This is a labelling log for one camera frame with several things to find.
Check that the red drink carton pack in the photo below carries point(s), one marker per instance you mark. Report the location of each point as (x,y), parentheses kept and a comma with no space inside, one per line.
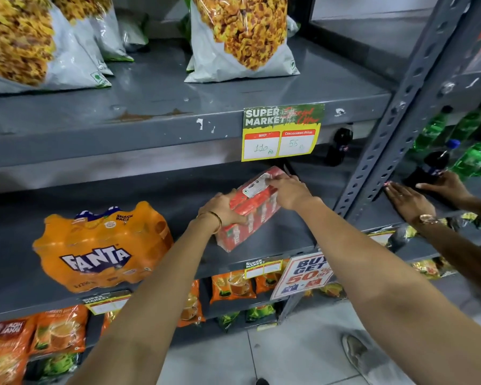
(252,212)

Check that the grey metal shelf unit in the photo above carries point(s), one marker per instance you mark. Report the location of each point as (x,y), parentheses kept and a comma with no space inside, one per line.
(144,104)
(433,60)

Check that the yellow green price label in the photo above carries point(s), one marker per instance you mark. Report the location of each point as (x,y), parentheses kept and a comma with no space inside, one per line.
(280,132)

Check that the red orange soup packet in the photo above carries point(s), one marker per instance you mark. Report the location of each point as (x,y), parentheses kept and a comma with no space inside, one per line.
(4,352)

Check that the person's left forearm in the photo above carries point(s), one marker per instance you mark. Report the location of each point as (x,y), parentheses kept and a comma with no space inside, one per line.
(152,300)

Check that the another person's forearm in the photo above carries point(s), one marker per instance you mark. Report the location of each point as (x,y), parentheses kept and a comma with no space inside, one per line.
(461,252)

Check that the person's right hand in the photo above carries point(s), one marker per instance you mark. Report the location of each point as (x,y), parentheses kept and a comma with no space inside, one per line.
(292,194)

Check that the orange soda bottle multipack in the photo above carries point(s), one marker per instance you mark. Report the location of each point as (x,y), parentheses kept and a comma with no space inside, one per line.
(104,248)

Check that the green soup packet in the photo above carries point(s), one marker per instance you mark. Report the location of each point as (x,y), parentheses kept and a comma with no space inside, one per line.
(56,364)
(260,312)
(228,319)

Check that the white promo sign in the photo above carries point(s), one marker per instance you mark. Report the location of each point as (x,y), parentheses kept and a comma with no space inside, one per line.
(300,274)

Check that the green soda bottle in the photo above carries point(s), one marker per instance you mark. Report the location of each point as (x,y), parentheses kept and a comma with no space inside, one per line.
(475,158)
(431,130)
(467,124)

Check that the person's black shoe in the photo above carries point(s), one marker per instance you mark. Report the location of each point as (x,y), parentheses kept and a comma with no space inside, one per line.
(262,382)

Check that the person's left thumb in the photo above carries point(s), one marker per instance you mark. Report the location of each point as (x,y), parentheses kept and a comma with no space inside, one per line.
(237,220)

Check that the small yellow shelf label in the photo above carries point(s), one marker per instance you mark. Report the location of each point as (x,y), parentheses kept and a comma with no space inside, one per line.
(107,303)
(263,269)

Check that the person's grey shoe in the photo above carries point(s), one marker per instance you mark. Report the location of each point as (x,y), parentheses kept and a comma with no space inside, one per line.
(354,352)

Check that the yellow snack packet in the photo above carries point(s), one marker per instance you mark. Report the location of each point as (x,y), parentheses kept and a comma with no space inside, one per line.
(431,268)
(479,220)
(332,290)
(397,236)

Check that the person's right fingers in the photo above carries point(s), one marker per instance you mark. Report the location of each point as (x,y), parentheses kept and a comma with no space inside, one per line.
(282,181)

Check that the large yellow snack bag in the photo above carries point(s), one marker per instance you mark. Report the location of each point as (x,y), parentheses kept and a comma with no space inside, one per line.
(132,30)
(240,36)
(104,27)
(20,40)

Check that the person's left hand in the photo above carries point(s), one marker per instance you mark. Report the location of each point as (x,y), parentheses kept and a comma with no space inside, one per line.
(216,208)

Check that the person's right forearm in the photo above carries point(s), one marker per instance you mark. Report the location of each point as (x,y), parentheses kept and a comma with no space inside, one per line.
(384,284)

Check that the rose gold wristwatch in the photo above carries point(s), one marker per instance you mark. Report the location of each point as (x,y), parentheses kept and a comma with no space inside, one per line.
(428,219)

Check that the gold bangle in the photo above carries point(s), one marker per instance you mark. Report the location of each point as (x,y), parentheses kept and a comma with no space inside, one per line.
(215,217)

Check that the dark cola bottle blue cap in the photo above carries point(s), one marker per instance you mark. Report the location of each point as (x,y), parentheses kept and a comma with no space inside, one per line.
(433,164)

